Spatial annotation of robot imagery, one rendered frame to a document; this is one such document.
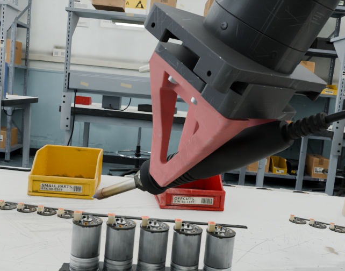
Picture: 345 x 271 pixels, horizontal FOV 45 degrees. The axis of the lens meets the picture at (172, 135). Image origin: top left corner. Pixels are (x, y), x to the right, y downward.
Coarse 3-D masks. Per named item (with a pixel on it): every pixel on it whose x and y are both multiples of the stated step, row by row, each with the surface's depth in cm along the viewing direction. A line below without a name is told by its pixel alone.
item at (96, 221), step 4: (84, 216) 35; (92, 216) 35; (80, 220) 34; (92, 220) 34; (96, 220) 34; (100, 220) 34; (76, 224) 33; (80, 224) 33; (84, 224) 33; (88, 224) 33; (92, 224) 33; (96, 224) 33; (100, 224) 34
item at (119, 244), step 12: (108, 228) 34; (108, 240) 34; (120, 240) 33; (132, 240) 34; (108, 252) 34; (120, 252) 33; (132, 252) 34; (108, 264) 34; (120, 264) 34; (132, 264) 35
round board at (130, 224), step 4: (116, 220) 35; (124, 220) 35; (128, 220) 35; (132, 220) 35; (108, 224) 34; (112, 224) 34; (116, 224) 34; (124, 224) 34; (128, 224) 34; (132, 224) 34; (116, 228) 33; (120, 228) 33; (124, 228) 33; (128, 228) 33; (132, 228) 34
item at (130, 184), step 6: (138, 174) 28; (126, 180) 30; (132, 180) 29; (138, 180) 28; (114, 186) 31; (120, 186) 30; (126, 186) 30; (132, 186) 29; (138, 186) 28; (96, 192) 32; (102, 192) 32; (108, 192) 31; (114, 192) 31; (120, 192) 30; (102, 198) 32
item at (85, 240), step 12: (84, 228) 33; (96, 228) 34; (72, 240) 34; (84, 240) 33; (96, 240) 34; (72, 252) 34; (84, 252) 33; (96, 252) 34; (72, 264) 34; (84, 264) 33; (96, 264) 34
